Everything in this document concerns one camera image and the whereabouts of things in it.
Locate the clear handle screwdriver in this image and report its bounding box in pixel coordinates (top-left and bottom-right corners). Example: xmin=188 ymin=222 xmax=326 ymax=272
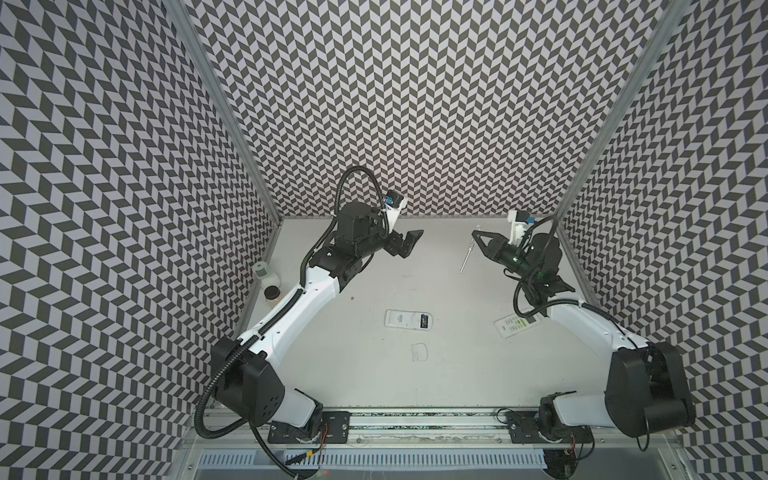
xmin=459 ymin=240 xmax=475 ymax=275

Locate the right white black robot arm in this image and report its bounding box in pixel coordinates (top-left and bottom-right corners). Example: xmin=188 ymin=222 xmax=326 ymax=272
xmin=472 ymin=211 xmax=696 ymax=443

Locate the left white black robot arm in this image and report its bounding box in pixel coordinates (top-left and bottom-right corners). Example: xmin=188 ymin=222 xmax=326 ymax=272
xmin=193 ymin=166 xmax=423 ymax=439

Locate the white bottle green cap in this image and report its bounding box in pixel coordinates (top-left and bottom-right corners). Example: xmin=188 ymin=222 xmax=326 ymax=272
xmin=252 ymin=261 xmax=281 ymax=289

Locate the jar with black lid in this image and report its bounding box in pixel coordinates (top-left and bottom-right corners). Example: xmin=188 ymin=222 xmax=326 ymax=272
xmin=263 ymin=285 xmax=281 ymax=302

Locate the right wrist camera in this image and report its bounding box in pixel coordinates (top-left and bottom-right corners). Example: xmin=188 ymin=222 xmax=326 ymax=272
xmin=507 ymin=209 xmax=531 ymax=246

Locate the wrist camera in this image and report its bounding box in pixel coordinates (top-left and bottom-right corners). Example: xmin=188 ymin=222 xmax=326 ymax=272
xmin=384 ymin=190 xmax=409 ymax=233
xmin=507 ymin=209 xmax=531 ymax=246

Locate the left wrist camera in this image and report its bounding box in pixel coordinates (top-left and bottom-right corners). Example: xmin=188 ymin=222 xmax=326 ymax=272
xmin=384 ymin=190 xmax=409 ymax=233

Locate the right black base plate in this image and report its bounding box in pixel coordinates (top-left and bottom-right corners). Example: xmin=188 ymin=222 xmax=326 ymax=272
xmin=497 ymin=410 xmax=594 ymax=446

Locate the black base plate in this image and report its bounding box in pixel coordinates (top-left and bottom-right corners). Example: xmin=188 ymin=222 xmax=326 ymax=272
xmin=267 ymin=410 xmax=351 ymax=445
xmin=497 ymin=410 xmax=594 ymax=446

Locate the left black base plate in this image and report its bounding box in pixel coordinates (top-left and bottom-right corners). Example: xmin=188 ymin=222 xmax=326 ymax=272
xmin=267 ymin=410 xmax=351 ymax=445

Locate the aluminium mounting rail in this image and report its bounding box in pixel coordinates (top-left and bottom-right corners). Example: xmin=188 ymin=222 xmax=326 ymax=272
xmin=182 ymin=407 xmax=682 ymax=451

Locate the white slotted cable duct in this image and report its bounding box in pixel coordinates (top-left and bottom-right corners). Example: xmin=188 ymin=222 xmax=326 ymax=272
xmin=198 ymin=449 xmax=546 ymax=471

